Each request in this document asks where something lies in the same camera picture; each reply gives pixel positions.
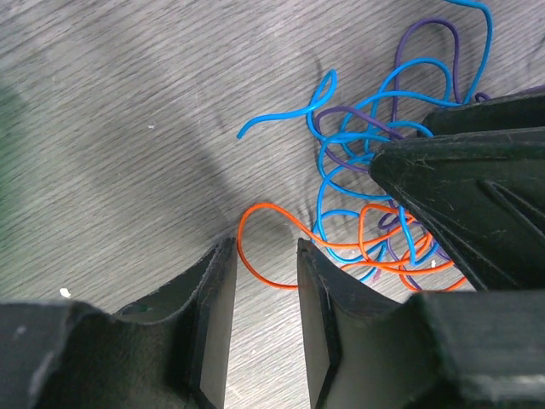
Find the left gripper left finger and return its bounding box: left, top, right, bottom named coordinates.
left=1, top=238, right=237, bottom=408

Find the purple thin cable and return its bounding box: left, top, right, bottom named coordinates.
left=314, top=17, right=491, bottom=291

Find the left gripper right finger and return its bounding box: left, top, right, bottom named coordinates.
left=297, top=239, right=544, bottom=408

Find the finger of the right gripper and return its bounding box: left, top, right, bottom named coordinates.
left=370, top=128, right=544, bottom=290
left=422, top=91, right=544, bottom=135

